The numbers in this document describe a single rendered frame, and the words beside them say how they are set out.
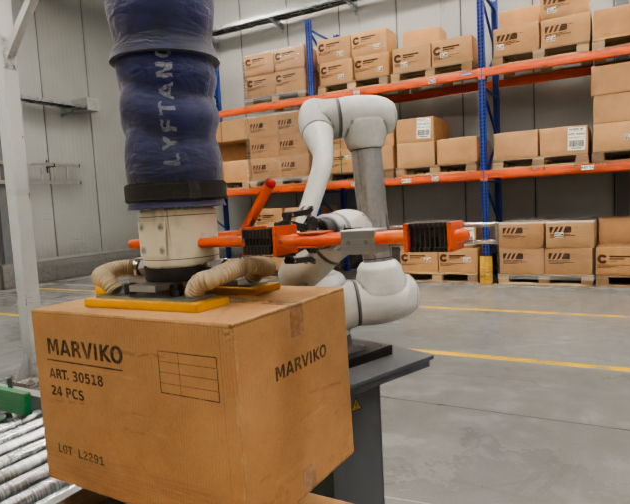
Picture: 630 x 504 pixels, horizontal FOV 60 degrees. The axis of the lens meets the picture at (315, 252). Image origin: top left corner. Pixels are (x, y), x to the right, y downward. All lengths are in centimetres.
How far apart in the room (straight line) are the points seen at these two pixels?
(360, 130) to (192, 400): 107
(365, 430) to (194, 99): 120
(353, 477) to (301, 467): 75
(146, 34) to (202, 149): 25
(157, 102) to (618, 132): 720
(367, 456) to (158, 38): 141
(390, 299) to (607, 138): 644
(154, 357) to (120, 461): 27
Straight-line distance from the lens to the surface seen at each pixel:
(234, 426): 101
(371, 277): 179
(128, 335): 115
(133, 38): 125
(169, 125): 120
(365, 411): 189
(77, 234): 1253
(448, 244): 92
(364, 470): 196
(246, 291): 124
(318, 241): 103
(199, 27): 127
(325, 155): 164
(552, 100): 944
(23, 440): 214
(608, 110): 806
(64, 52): 1302
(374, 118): 182
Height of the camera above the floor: 127
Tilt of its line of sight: 5 degrees down
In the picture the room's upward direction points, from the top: 3 degrees counter-clockwise
